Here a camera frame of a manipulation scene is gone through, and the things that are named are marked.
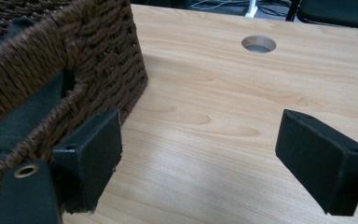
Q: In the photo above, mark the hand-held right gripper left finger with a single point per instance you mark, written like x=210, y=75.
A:
x=96, y=155

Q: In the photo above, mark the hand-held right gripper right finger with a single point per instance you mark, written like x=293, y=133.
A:
x=313, y=155

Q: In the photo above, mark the dark grey cloth garment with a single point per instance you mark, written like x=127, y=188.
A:
x=21, y=121

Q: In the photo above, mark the brown woven basket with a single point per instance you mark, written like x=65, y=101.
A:
x=102, y=53

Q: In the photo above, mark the black chair seat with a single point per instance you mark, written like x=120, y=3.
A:
x=338, y=12

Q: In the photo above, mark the black metal stand leg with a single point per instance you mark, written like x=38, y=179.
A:
x=293, y=9

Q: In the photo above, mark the white stand base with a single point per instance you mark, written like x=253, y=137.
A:
x=251, y=9

